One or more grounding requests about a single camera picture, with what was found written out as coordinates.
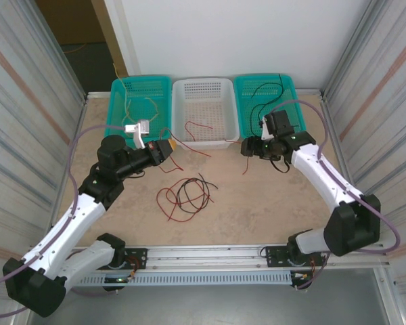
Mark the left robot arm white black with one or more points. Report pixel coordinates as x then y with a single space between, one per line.
71 227

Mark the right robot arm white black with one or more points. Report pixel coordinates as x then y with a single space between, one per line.
325 176

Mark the white perforated plastic basket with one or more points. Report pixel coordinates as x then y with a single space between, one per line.
206 101

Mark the teal perforated plastic basket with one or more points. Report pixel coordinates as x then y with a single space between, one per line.
155 88
291 88

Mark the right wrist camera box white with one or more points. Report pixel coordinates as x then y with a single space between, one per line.
265 128

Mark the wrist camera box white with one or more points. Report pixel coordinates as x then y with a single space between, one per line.
265 128
140 130

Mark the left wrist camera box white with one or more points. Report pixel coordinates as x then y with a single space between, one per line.
140 130

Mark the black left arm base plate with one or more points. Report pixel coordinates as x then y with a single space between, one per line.
138 259

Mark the aluminium mounting rail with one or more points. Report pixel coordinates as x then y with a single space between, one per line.
206 254

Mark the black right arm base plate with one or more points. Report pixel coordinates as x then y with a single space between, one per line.
274 257

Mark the wooden door frame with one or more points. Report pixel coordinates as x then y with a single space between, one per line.
109 34

